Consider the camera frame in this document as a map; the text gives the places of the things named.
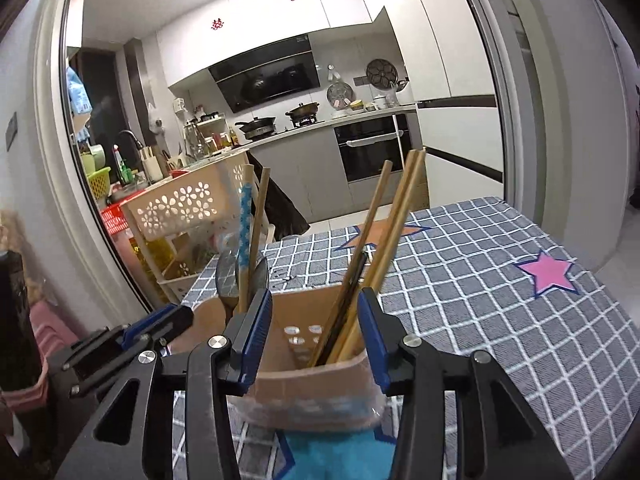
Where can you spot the pink plastic stool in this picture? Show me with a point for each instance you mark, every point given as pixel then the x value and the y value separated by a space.
pixel 47 330

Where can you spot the yellow cooking oil bottle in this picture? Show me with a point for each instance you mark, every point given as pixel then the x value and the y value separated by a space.
pixel 150 257

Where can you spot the blue patterned hanging cloth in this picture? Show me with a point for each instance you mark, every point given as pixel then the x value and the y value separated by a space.
pixel 79 90

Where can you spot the black wok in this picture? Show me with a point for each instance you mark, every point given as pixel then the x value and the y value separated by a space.
pixel 256 126

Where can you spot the plain wooden chopstick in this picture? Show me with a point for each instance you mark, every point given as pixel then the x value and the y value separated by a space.
pixel 371 220
pixel 396 200
pixel 261 210
pixel 407 200

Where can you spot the beige flower-cut storage cart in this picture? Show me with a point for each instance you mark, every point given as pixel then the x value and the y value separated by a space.
pixel 180 200

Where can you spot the white upper kitchen cabinet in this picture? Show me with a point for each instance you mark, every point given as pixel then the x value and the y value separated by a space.
pixel 260 25

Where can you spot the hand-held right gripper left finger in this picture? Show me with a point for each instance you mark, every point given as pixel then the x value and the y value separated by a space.
pixel 252 332

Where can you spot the black built-in oven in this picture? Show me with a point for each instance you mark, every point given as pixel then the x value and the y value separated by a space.
pixel 372 152

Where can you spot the black range hood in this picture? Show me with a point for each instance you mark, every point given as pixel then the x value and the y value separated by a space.
pixel 265 77

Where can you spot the grey kitchen counter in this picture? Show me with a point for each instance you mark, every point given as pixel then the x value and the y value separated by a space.
pixel 310 170

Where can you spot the blue star sticker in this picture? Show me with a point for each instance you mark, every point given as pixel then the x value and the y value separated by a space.
pixel 335 455

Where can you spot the white refrigerator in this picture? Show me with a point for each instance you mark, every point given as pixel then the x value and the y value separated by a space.
pixel 450 50

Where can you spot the blue patterned wooden chopstick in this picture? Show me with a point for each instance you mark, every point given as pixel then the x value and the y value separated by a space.
pixel 244 225

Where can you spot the grey checked tablecloth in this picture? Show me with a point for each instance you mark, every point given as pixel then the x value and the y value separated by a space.
pixel 475 310

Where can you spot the beige utensil holder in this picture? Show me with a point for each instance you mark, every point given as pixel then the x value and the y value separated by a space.
pixel 300 385

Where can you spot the black trash bag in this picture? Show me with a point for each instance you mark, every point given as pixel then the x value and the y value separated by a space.
pixel 282 205

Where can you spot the green plastic basket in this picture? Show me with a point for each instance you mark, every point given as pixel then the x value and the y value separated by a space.
pixel 98 181

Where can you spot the dark round steamer tray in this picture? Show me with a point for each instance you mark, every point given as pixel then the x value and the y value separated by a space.
pixel 381 72

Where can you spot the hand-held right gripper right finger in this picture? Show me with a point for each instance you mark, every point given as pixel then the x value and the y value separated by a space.
pixel 372 340

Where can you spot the seasoning bottle rack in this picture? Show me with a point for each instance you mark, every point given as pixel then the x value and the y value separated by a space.
pixel 207 137

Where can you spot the lidded cooking pot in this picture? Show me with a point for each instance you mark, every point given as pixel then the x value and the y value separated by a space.
pixel 302 111

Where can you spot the white chopstick caddy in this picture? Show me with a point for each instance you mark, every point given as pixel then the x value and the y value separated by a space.
pixel 151 165

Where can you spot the pink star sticker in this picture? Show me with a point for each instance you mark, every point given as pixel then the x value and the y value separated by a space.
pixel 547 272

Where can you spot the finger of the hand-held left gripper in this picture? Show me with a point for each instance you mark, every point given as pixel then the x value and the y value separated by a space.
pixel 150 327
pixel 95 355

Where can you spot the orange star sticker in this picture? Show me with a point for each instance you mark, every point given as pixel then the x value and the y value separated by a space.
pixel 400 232

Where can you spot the round metal rack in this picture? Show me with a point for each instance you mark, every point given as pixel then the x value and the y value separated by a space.
pixel 340 95

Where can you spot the white hanging plastic bag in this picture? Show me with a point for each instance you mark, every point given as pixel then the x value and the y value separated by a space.
pixel 155 119

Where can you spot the black kitchen faucet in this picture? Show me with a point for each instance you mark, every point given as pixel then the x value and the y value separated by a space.
pixel 125 135

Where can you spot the red plastic basket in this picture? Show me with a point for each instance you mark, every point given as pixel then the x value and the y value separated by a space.
pixel 114 219

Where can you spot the clear plastic bag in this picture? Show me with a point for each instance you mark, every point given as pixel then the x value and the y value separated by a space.
pixel 225 245

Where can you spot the grey wall switch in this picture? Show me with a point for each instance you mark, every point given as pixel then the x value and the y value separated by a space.
pixel 11 131

